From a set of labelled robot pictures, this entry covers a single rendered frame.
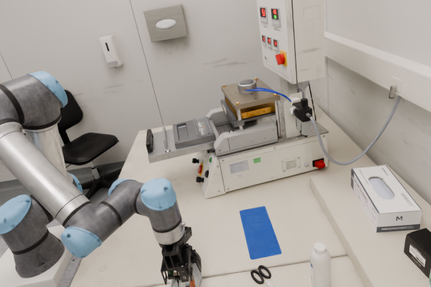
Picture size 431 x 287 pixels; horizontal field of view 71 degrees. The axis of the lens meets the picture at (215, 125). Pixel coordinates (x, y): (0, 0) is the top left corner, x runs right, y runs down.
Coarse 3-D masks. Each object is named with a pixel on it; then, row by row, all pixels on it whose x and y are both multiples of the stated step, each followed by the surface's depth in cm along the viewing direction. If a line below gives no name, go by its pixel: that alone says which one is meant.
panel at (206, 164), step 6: (210, 150) 127; (198, 156) 147; (204, 156) 136; (210, 156) 125; (204, 162) 134; (204, 168) 132; (210, 168) 122; (204, 174) 130; (204, 180) 128; (204, 186) 126; (204, 192) 125
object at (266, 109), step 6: (228, 102) 132; (270, 102) 123; (246, 108) 122; (252, 108) 121; (258, 108) 120; (264, 108) 120; (270, 108) 120; (234, 114) 121; (246, 114) 119; (252, 114) 120; (258, 114) 120; (264, 114) 121; (270, 114) 121; (246, 120) 120
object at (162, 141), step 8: (160, 136) 133; (168, 136) 132; (216, 136) 124; (152, 144) 128; (160, 144) 126; (168, 144) 125; (200, 144) 120; (208, 144) 120; (152, 152) 121; (160, 152) 119; (168, 152) 119; (176, 152) 119; (184, 152) 120; (192, 152) 121; (152, 160) 119; (160, 160) 120
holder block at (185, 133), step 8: (192, 120) 137; (208, 120) 134; (176, 128) 132; (184, 128) 134; (192, 128) 129; (176, 136) 124; (184, 136) 127; (192, 136) 122; (200, 136) 121; (208, 136) 120; (176, 144) 119; (184, 144) 120; (192, 144) 120
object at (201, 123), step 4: (204, 116) 137; (196, 120) 134; (200, 120) 133; (204, 120) 132; (196, 124) 130; (200, 124) 129; (204, 124) 129; (196, 128) 126; (200, 128) 126; (204, 128) 125; (208, 128) 124; (200, 132) 122; (204, 132) 122; (208, 132) 121
